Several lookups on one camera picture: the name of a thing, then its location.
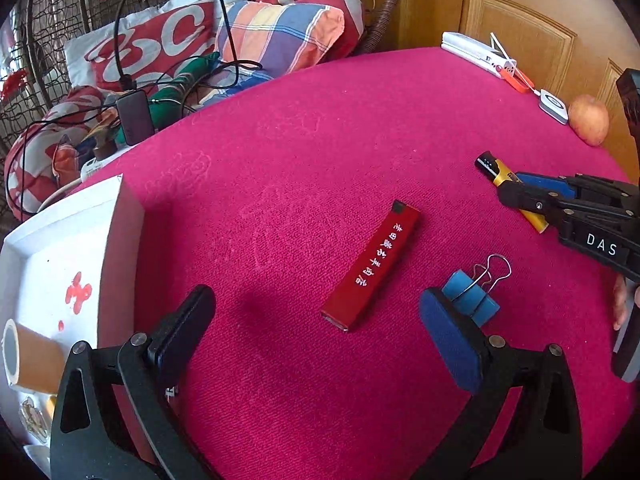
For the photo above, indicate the black power adapter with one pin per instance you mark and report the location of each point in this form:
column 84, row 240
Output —
column 135, row 117

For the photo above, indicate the red round cushion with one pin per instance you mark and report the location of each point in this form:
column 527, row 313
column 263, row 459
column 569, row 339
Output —
column 325, row 5

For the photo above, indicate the magenta tablecloth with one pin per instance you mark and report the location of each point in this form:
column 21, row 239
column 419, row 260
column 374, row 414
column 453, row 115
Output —
column 269, row 197

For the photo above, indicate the green cloth item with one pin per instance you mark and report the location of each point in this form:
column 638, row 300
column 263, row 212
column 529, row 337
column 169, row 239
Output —
column 165, row 103

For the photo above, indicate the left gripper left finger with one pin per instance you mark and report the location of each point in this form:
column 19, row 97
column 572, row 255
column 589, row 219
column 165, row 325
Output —
column 112, row 418

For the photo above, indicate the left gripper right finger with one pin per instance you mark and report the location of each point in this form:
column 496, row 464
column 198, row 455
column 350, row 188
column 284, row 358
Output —
column 544, row 437

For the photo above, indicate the yellow lighter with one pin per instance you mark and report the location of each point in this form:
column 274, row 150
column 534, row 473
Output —
column 500, row 175

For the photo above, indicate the plaid colourful pillow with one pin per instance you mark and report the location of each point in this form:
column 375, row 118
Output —
column 282, row 39

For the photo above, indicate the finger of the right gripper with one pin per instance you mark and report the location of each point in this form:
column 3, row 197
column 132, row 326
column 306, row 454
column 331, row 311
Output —
column 548, row 204
column 559, row 185

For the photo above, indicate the blue binder clip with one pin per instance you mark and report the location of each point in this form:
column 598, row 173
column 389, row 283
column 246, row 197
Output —
column 471, row 294

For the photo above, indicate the wooden door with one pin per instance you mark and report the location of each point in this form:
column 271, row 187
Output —
column 569, row 47

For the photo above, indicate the white power bank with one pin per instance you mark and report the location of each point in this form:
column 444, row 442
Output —
column 488, row 57

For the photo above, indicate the wicker hanging egg chair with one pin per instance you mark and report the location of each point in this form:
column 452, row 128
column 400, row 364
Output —
column 33, row 34

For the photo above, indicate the clear plastic clip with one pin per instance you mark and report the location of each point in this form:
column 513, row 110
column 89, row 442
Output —
column 34, row 421

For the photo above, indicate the small white square device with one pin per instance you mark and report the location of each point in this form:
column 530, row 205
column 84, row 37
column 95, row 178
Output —
column 553, row 106

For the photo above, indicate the red flat bar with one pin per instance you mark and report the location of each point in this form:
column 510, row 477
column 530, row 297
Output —
column 351, row 297

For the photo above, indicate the person's right hand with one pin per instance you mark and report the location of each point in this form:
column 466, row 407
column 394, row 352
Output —
column 621, row 294

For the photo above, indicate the white cardboard box tray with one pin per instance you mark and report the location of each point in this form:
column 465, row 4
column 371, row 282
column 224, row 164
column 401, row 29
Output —
column 68, row 273

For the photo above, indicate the red seat cushion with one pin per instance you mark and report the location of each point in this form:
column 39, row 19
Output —
column 49, row 153

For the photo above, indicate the brown tape roll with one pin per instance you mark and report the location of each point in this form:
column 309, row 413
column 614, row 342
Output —
column 33, row 363

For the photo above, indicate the large red patterned pillow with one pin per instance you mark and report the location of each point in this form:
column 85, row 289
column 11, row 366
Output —
column 146, row 50

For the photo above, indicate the white pillow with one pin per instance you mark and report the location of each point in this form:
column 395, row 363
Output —
column 78, row 68

